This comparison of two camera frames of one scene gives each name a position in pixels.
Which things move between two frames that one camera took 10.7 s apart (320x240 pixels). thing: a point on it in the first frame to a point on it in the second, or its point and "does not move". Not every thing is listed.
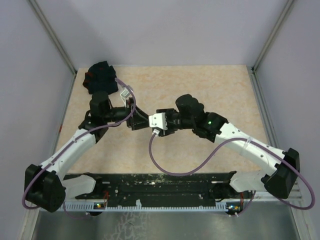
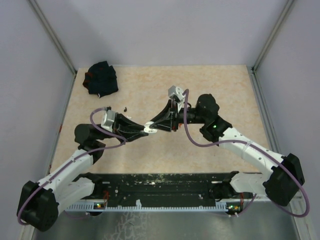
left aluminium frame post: (42, 18) does not move
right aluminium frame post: (285, 11) does not move
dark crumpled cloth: (100, 77) does not move
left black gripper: (139, 120) to (122, 125)
